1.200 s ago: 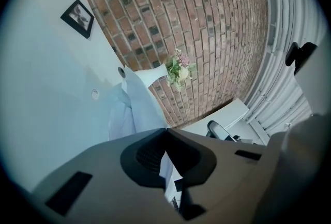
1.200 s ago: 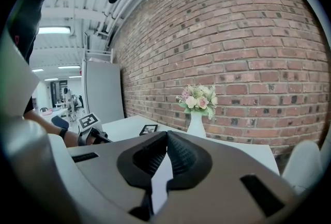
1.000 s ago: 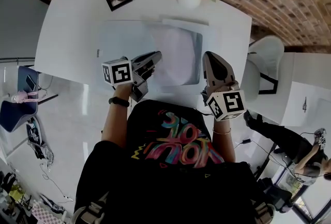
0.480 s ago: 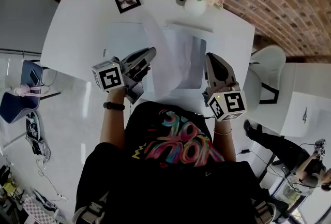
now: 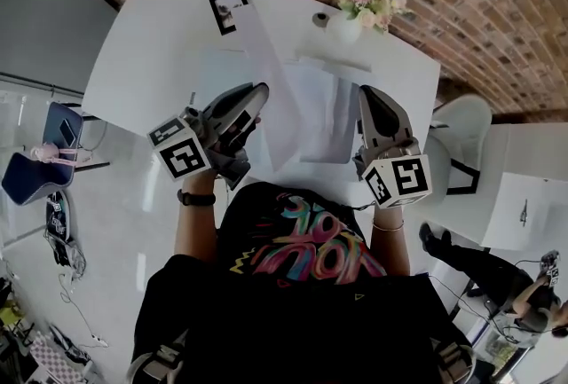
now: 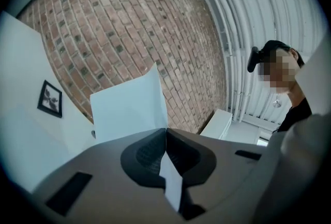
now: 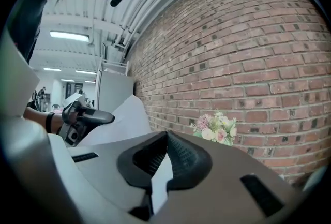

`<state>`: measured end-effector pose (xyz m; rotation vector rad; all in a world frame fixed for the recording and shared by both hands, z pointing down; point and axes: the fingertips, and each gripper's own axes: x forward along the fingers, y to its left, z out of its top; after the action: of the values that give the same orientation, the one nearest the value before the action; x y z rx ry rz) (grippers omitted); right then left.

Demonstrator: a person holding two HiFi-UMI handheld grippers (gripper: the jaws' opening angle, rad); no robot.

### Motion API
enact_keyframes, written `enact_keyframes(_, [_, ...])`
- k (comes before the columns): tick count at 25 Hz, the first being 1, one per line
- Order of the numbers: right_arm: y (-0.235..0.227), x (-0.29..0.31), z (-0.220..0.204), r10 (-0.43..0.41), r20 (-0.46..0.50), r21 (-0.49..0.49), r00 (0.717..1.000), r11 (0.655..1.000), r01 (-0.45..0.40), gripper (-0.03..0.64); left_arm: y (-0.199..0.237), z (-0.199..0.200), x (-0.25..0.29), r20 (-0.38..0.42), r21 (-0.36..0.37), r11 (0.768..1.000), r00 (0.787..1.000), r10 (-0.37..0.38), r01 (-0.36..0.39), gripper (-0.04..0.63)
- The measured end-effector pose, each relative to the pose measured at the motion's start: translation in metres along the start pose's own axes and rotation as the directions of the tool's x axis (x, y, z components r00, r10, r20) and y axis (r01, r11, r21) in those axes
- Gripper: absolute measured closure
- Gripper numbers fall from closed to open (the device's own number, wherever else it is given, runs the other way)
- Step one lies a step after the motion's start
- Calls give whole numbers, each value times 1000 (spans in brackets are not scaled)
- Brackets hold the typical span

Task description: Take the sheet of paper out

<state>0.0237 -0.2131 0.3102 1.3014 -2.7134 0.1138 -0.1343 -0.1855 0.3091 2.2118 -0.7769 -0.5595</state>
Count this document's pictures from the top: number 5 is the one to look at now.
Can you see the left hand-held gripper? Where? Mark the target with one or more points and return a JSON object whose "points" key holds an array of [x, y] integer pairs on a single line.
{"points": [[184, 156]]}

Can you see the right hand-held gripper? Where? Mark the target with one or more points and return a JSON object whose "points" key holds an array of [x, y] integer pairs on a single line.
{"points": [[408, 178]]}

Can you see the white A4 paper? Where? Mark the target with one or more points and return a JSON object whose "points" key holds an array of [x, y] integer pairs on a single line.
{"points": [[277, 131]]}

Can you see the person's left forearm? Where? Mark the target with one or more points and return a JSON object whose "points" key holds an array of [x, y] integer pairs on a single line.
{"points": [[195, 231]]}

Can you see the person's right forearm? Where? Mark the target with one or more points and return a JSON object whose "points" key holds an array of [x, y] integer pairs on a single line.
{"points": [[390, 249]]}

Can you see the person's left hand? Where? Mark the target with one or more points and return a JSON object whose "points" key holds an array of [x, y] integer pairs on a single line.
{"points": [[237, 138]]}

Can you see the white shell chair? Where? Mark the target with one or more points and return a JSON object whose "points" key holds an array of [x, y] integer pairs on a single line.
{"points": [[461, 120]]}

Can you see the black wrist watch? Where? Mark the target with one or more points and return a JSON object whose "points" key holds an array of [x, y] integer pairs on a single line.
{"points": [[197, 198]]}

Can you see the white side table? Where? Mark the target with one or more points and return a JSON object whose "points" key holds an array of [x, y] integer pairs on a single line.
{"points": [[506, 213]]}

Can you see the black tool on stand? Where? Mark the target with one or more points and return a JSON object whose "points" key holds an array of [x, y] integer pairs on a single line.
{"points": [[524, 213]]}

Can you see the black smartphone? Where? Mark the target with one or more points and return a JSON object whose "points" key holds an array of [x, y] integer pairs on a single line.
{"points": [[67, 130]]}

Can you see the pink plush toy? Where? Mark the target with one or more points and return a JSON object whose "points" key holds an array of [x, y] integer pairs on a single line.
{"points": [[49, 153]]}

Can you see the black patterned bag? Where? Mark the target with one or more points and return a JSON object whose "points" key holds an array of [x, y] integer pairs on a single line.
{"points": [[57, 213]]}

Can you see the black printed t-shirt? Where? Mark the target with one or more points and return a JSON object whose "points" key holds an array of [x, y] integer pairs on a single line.
{"points": [[288, 329]]}

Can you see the blue chair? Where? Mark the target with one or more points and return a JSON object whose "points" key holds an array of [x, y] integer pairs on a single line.
{"points": [[31, 178]]}

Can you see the white power strip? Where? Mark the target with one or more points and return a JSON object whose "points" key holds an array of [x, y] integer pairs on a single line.
{"points": [[100, 341]]}

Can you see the pink checkered cloth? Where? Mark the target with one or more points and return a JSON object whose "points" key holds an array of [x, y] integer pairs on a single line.
{"points": [[53, 362]]}

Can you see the black picture frame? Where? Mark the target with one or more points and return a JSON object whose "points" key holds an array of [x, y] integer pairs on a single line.
{"points": [[218, 14]]}

